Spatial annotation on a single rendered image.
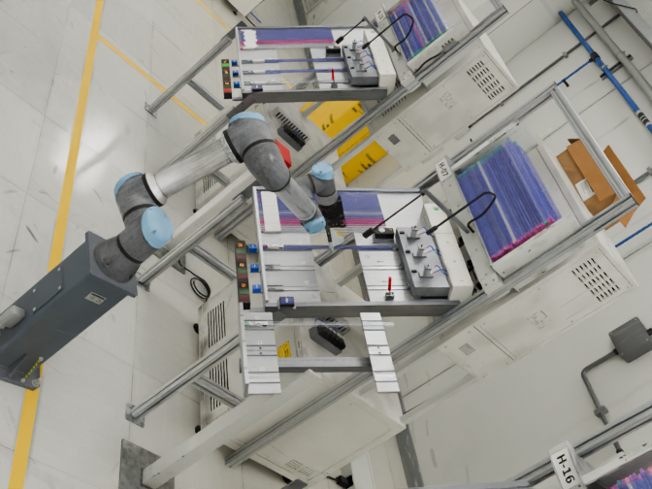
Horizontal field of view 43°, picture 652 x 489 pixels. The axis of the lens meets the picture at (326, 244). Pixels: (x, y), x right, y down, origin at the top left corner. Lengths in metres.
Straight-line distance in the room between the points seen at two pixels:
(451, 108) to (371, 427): 1.69
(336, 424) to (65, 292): 1.31
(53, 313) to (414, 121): 2.23
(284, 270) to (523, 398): 1.93
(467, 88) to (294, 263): 1.57
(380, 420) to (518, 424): 1.22
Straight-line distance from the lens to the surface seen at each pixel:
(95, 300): 2.69
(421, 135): 4.31
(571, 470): 2.49
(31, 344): 2.86
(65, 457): 2.95
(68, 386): 3.11
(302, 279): 3.00
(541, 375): 4.56
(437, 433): 4.78
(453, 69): 4.17
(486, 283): 2.96
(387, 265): 3.12
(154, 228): 2.53
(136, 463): 3.14
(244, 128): 2.55
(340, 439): 3.52
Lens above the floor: 2.01
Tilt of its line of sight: 21 degrees down
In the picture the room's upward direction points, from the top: 54 degrees clockwise
